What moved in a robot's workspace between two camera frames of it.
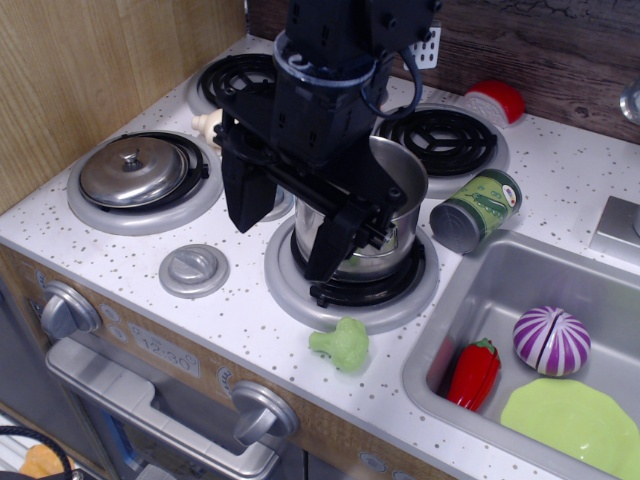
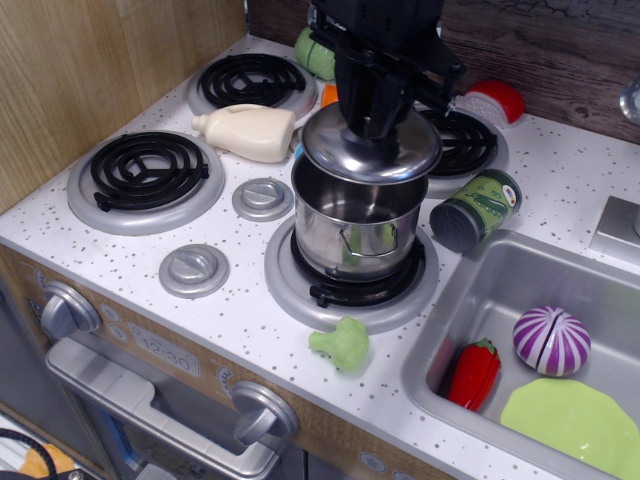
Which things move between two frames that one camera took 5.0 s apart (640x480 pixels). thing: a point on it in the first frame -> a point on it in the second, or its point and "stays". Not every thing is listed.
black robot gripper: (318, 118) -> (404, 31)
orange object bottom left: (41, 462) stays
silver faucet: (618, 227) stays
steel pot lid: (133, 171) -> (412, 148)
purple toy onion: (552, 341) stays
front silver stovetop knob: (194, 270) stays
